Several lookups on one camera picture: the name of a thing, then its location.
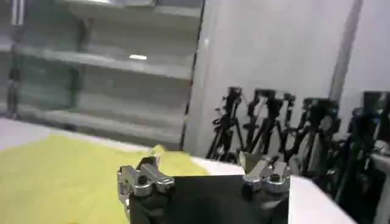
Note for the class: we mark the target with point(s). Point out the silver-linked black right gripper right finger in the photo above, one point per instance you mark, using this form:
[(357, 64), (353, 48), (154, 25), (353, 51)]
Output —
[(271, 179)]

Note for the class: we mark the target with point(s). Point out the empty grey metal shelf rack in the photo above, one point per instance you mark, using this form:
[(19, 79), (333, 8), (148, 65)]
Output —
[(100, 70)]

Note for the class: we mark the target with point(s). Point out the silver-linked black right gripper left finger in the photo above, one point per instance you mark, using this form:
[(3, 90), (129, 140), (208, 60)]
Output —
[(143, 178)]

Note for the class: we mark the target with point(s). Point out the yellow cloth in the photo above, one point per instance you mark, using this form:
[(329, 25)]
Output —
[(76, 182)]

